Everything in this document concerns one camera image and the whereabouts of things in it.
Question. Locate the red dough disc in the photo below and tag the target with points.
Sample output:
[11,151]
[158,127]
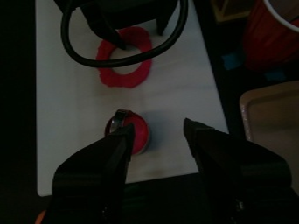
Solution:
[141,132]

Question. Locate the pink plastic tray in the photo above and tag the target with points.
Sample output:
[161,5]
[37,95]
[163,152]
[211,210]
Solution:
[273,116]

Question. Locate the white cutting board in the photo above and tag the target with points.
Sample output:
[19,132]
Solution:
[70,102]

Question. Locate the red plastic cup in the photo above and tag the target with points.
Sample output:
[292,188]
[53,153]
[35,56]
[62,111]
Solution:
[265,38]

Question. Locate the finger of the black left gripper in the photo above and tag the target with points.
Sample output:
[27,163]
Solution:
[107,32]
[165,24]

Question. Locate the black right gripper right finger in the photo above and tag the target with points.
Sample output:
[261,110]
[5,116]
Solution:
[241,175]

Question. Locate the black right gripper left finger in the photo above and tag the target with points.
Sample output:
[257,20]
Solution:
[94,175]

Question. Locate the blue tape piece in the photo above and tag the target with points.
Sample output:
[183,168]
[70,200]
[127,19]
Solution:
[234,59]
[274,75]

